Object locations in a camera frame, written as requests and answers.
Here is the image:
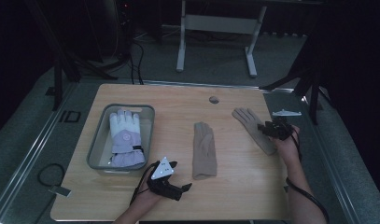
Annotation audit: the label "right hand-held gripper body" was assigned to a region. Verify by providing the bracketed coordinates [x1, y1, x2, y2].
[264, 108, 303, 141]

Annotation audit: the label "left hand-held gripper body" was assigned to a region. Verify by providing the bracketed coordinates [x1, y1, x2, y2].
[147, 156, 184, 202]

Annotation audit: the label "beige knit glove with dot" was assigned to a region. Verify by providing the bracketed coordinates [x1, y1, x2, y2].
[232, 107, 277, 156]

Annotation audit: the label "plain beige knit glove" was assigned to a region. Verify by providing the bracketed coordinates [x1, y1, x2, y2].
[191, 121, 218, 181]

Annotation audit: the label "purple glove with white back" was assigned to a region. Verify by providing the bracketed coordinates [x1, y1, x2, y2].
[108, 108, 147, 168]

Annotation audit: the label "grey plastic storage bin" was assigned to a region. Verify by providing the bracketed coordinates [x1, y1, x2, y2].
[85, 103, 156, 177]

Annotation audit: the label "person's right hand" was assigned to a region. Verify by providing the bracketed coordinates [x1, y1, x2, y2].
[271, 124, 302, 164]

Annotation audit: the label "person's left hand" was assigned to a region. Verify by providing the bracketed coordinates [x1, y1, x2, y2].
[137, 181, 167, 209]

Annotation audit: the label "black tripod stand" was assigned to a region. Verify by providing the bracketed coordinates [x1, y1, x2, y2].
[260, 31, 335, 126]
[24, 0, 119, 112]

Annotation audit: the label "grey flat floor tag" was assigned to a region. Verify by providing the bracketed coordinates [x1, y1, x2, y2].
[48, 185, 72, 198]

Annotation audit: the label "dark equipment rack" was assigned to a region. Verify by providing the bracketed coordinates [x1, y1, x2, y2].
[114, 0, 136, 60]

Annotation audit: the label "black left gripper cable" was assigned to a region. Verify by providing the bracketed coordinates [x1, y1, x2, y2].
[129, 163, 158, 207]

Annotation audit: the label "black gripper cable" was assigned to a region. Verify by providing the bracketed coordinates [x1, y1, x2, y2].
[129, 163, 158, 207]
[285, 130, 331, 224]

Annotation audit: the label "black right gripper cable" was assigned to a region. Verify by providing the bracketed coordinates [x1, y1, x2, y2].
[285, 130, 331, 224]

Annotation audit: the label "black floor bracket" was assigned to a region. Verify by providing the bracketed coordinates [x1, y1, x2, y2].
[58, 109, 82, 123]

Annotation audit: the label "black floor cables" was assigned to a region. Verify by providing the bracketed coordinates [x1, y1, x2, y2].
[127, 39, 146, 86]

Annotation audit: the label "white metal desk frame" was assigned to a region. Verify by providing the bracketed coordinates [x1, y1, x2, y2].
[176, 0, 268, 78]

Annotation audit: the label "black looped floor cable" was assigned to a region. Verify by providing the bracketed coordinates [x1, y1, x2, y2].
[36, 162, 66, 188]

